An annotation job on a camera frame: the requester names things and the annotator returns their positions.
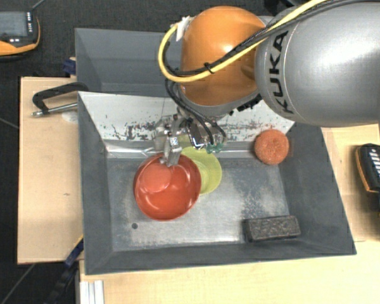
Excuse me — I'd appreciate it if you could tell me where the orange rough ball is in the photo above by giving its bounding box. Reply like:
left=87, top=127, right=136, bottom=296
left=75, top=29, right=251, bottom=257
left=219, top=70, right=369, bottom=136
left=253, top=129, right=290, bottom=165

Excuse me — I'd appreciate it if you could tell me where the pale wood board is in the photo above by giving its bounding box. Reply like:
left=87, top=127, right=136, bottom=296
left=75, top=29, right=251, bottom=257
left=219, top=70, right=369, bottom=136
left=17, top=76, right=84, bottom=265

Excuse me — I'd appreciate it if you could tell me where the yellow-green plastic bowl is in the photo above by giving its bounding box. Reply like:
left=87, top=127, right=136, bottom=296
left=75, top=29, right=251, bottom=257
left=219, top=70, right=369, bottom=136
left=176, top=134, right=223, bottom=196

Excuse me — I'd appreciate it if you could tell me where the dark green flat block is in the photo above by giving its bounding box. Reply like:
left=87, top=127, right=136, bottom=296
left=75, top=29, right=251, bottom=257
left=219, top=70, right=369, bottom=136
left=242, top=215, right=302, bottom=243

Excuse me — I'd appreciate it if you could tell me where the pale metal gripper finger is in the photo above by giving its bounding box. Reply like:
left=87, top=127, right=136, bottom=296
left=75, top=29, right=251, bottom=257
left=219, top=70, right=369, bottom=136
left=167, top=136, right=183, bottom=167
left=159, top=137, right=171, bottom=165

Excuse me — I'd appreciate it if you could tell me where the grey metal bin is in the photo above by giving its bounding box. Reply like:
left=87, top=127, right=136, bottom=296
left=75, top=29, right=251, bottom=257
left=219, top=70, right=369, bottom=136
left=74, top=27, right=357, bottom=276

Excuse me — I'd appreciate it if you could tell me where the red plastic bowl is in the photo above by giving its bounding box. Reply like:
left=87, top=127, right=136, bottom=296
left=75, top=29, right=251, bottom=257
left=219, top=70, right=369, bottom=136
left=132, top=152, right=203, bottom=222

